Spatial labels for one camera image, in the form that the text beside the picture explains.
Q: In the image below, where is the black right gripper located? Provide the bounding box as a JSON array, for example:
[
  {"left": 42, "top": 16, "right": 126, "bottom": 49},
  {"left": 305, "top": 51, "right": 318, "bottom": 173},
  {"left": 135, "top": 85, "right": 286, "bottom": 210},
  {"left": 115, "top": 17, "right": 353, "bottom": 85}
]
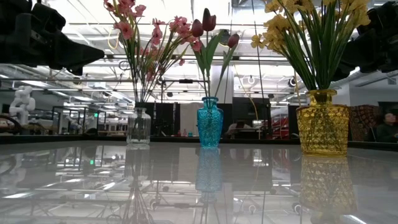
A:
[{"left": 331, "top": 1, "right": 398, "bottom": 83}]

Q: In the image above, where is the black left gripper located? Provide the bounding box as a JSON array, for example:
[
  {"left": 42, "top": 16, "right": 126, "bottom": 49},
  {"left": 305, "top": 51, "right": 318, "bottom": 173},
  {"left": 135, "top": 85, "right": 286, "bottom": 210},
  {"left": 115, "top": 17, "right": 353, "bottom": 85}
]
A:
[{"left": 0, "top": 0, "right": 106, "bottom": 76}]

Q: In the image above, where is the yellow artificial flower bunch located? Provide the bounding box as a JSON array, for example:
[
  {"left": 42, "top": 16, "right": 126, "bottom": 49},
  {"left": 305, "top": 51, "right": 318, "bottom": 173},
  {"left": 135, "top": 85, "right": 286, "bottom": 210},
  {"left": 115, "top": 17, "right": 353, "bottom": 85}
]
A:
[
  {"left": 251, "top": 13, "right": 315, "bottom": 91},
  {"left": 264, "top": 0, "right": 373, "bottom": 91}
]

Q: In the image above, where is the pink artificial flower bunch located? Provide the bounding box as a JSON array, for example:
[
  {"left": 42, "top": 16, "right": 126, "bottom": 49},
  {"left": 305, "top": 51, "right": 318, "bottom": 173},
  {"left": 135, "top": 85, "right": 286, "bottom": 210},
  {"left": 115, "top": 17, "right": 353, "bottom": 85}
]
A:
[
  {"left": 103, "top": 0, "right": 147, "bottom": 109},
  {"left": 139, "top": 17, "right": 166, "bottom": 109},
  {"left": 144, "top": 14, "right": 203, "bottom": 109}
]

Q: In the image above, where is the dark red artificial tulip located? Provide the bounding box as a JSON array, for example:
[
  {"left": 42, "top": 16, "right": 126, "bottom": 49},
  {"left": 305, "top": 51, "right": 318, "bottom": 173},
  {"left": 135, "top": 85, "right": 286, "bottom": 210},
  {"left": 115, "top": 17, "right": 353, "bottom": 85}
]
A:
[
  {"left": 201, "top": 7, "right": 225, "bottom": 98},
  {"left": 190, "top": 18, "right": 210, "bottom": 98},
  {"left": 213, "top": 32, "right": 241, "bottom": 98}
]

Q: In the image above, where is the yellow glass vase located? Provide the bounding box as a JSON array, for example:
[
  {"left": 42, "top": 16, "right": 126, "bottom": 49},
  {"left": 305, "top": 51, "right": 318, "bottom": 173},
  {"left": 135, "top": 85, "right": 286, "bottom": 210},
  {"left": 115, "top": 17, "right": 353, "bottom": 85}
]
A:
[{"left": 295, "top": 88, "right": 351, "bottom": 157}]

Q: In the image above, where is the clear glass vase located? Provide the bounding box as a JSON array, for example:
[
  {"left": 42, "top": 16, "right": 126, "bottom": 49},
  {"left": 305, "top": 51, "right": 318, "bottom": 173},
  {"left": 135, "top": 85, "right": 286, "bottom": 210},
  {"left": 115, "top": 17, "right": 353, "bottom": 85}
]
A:
[{"left": 126, "top": 106, "right": 152, "bottom": 146}]

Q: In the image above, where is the blue glass vase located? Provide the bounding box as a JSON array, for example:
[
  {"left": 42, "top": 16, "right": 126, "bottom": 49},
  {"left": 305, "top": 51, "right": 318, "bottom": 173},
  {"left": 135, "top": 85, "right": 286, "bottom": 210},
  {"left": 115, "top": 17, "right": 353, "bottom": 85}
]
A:
[{"left": 196, "top": 96, "right": 224, "bottom": 148}]

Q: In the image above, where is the patterned hanging fabric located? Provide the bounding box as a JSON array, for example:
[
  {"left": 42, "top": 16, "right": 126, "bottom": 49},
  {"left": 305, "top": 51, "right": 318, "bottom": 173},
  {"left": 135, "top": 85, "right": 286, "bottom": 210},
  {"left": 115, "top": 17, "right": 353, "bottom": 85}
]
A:
[{"left": 348, "top": 104, "right": 384, "bottom": 143}]

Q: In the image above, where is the person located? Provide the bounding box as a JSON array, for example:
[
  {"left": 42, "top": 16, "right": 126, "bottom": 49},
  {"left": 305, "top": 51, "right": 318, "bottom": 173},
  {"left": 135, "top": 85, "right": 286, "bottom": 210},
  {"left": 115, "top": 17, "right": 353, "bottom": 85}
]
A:
[{"left": 375, "top": 111, "right": 398, "bottom": 144}]

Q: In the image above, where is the black cabinet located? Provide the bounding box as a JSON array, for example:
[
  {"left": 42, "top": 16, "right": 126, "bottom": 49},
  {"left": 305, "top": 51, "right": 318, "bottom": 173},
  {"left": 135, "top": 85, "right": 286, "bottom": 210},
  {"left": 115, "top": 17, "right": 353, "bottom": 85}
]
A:
[{"left": 231, "top": 96, "right": 272, "bottom": 140}]

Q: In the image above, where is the black hanging cable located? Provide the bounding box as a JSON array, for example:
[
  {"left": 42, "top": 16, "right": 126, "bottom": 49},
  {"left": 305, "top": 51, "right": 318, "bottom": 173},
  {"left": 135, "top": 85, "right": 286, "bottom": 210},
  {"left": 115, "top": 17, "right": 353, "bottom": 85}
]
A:
[{"left": 251, "top": 0, "right": 266, "bottom": 104}]

